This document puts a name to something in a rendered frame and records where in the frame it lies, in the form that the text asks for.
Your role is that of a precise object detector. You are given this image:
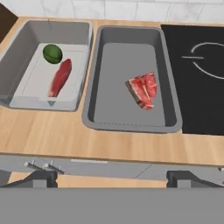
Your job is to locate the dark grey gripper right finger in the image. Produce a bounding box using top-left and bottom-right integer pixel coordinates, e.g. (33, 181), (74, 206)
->
(166, 170), (223, 188)

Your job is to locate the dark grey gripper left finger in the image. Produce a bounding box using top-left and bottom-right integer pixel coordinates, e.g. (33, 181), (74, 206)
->
(6, 170), (59, 188)

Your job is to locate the marbled red steak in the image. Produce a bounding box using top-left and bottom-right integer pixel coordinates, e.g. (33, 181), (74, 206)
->
(124, 71), (158, 111)

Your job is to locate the long dark red steak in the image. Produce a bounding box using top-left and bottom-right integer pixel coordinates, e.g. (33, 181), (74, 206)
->
(47, 58), (73, 98)

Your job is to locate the dark grey tupperware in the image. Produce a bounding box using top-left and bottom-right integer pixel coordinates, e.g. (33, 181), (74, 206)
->
(81, 25), (184, 134)

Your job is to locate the clear light grey tupperware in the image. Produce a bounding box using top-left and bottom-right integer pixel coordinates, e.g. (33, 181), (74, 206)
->
(0, 19), (94, 112)

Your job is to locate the grey drawer front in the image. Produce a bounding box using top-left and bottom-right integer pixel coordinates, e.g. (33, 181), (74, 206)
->
(0, 153), (224, 186)

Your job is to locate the black hob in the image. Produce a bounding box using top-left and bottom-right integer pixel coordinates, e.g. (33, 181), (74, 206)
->
(160, 24), (224, 137)

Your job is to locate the dark brown cupboard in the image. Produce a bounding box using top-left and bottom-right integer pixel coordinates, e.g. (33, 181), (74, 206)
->
(0, 3), (19, 45)

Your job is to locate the silver drawer handle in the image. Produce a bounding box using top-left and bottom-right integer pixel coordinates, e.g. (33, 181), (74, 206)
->
(24, 159), (65, 175)

